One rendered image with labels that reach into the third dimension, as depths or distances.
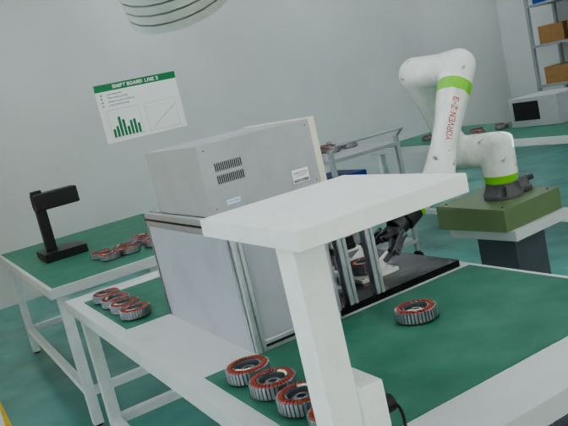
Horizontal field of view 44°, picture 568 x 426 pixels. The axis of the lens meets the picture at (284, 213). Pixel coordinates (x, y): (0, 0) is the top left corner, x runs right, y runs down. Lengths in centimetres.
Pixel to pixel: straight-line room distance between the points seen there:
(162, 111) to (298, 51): 187
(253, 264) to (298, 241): 83
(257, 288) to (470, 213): 109
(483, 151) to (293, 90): 579
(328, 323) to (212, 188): 87
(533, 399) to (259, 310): 78
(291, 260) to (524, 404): 55
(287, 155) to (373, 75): 703
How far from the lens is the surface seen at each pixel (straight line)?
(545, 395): 144
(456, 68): 247
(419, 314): 184
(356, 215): 108
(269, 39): 830
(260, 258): 187
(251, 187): 198
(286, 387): 156
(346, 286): 202
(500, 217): 261
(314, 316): 113
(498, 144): 271
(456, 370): 157
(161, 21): 103
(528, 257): 280
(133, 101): 756
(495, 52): 1051
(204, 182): 192
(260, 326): 188
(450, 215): 277
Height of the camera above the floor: 140
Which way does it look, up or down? 10 degrees down
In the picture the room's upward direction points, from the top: 13 degrees counter-clockwise
